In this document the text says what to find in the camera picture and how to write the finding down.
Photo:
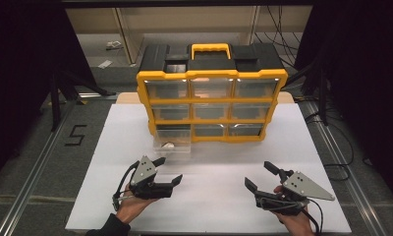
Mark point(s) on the small white floor item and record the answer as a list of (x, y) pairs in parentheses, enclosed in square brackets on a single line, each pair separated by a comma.
[(114, 45)]

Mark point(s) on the aluminium floor rail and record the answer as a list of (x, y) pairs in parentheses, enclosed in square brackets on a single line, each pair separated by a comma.
[(30, 177), (345, 177)]

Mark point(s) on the yellow and black drawer organizer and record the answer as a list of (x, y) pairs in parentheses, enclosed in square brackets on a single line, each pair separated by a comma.
[(211, 73)]

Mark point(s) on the person's right hand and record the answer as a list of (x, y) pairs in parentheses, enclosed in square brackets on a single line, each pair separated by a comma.
[(297, 224)]

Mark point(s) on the grid of clear drawers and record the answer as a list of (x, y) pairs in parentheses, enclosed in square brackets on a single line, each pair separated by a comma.
[(211, 88)]

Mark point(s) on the clear plastic storage drawer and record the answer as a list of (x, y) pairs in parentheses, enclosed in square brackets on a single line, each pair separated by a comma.
[(173, 136)]

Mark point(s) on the white paper scrap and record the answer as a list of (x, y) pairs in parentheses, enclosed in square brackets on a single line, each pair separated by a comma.
[(105, 64)]

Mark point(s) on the beige shelf frame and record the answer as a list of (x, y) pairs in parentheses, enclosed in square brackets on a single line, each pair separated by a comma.
[(129, 32)]

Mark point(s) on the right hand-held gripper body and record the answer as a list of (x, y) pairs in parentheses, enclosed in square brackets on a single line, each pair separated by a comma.
[(304, 188)]

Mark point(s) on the black curtain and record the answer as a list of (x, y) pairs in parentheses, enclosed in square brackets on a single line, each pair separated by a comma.
[(21, 65), (364, 65)]

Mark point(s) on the person's left hand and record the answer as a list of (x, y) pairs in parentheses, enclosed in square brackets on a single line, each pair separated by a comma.
[(130, 206)]

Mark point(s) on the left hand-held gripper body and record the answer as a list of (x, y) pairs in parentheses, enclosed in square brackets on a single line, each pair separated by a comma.
[(143, 173)]

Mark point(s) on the black metal stand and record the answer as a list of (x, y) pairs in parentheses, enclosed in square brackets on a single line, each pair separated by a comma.
[(55, 98)]

